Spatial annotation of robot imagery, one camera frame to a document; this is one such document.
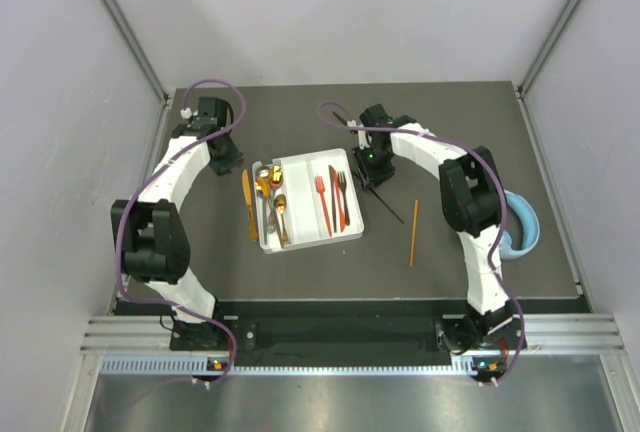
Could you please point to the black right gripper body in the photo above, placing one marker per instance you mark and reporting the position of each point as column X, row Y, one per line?
column 372, row 165

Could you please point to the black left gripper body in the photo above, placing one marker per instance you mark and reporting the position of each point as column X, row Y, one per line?
column 228, row 158

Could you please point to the black chopstick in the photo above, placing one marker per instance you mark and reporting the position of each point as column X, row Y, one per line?
column 343, row 121
column 387, row 206

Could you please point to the orange plastic knife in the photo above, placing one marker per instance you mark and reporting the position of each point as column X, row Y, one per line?
column 343, row 212

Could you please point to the gold thin utensil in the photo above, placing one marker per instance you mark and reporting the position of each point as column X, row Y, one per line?
column 263, row 188

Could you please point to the iridescent purple spoon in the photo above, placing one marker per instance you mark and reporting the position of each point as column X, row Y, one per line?
column 274, row 179

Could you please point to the orange plastic fork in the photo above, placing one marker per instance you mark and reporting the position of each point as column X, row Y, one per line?
column 320, row 189

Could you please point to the gold metal spoon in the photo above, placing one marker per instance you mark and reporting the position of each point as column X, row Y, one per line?
column 280, row 203

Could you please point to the white divided utensil tray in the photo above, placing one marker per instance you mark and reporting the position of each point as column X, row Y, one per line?
column 304, row 216

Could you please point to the gold metal knife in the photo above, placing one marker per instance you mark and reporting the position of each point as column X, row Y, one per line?
column 248, row 199

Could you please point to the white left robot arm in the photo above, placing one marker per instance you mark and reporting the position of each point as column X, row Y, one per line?
column 155, row 250

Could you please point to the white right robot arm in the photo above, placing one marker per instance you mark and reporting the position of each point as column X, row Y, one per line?
column 473, row 204

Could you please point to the silver metal spoon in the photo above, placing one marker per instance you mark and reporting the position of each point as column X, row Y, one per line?
column 263, row 171

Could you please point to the light blue headphones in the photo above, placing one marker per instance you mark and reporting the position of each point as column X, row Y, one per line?
column 529, row 225

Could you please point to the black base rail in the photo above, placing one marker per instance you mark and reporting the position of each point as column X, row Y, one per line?
column 326, row 332

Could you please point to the grey cable duct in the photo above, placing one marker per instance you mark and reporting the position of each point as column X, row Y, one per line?
column 207, row 366

